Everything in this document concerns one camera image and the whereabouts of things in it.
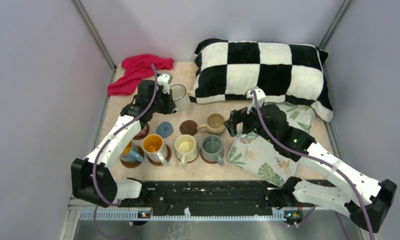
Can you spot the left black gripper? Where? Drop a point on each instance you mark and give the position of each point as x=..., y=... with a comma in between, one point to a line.
x=170, y=105

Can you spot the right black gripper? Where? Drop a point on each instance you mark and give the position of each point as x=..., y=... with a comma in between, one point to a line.
x=237, y=116

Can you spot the white dark-rimmed mug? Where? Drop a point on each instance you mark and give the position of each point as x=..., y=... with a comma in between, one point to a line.
x=180, y=97

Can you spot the beige ceramic mug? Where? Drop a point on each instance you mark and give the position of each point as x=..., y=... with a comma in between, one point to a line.
x=214, y=124

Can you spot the blue-grey apple coaster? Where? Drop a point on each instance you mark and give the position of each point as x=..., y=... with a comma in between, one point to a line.
x=164, y=129

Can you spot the dark walnut wooden coaster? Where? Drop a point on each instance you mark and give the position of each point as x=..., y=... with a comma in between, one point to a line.
x=188, y=127
x=143, y=133

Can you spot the grey ceramic mug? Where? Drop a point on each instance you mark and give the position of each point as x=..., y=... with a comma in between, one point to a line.
x=212, y=149

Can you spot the orange cup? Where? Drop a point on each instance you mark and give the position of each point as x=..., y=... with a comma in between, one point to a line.
x=152, y=143

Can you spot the amber wooden coaster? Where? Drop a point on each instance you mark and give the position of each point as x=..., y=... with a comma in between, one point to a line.
x=160, y=157
x=187, y=157
x=206, y=161

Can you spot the cream ceramic mug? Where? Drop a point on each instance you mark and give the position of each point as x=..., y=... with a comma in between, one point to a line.
x=185, y=143

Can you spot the blue mug yellow inside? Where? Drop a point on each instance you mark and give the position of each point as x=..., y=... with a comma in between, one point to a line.
x=129, y=147

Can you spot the brown wooden coaster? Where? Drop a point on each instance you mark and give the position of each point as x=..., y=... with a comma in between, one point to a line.
x=133, y=158

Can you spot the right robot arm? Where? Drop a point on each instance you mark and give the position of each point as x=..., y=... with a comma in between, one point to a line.
x=365, y=200

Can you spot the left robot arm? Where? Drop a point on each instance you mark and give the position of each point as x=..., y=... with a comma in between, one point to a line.
x=91, y=177

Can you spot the floral white tray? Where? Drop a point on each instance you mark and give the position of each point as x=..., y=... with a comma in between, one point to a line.
x=253, y=154

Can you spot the crumpled pink cloth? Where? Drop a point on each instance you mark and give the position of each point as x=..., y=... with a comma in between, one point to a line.
x=137, y=68

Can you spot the black white checkered pillow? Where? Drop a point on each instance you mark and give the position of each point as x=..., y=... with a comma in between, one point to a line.
x=291, y=73

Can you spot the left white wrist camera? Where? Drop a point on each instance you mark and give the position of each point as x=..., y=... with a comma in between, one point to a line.
x=164, y=80

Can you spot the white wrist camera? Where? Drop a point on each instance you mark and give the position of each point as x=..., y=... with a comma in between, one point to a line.
x=164, y=80
x=257, y=96

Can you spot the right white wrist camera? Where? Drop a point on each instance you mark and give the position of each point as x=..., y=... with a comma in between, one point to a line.
x=257, y=96

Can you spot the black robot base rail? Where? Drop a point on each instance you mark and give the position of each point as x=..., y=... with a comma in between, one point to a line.
x=211, y=198

